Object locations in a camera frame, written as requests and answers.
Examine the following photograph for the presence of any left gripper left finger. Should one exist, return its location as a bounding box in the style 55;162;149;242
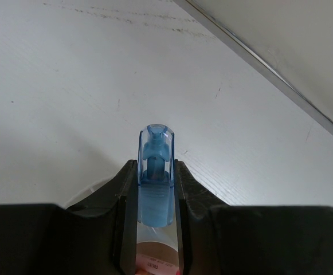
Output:
0;160;138;274

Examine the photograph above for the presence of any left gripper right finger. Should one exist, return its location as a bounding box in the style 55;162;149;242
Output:
174;161;333;274

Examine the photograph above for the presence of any blue transparent capped item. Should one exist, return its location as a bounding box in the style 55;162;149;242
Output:
137;124;175;227

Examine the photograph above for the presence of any red and white pen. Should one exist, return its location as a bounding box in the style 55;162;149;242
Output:
136;254;180;275

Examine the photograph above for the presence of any white round divided container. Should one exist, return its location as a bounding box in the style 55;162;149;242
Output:
65;180;180;275

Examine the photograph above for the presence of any aluminium rail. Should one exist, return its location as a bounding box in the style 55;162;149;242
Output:
175;1;333;136

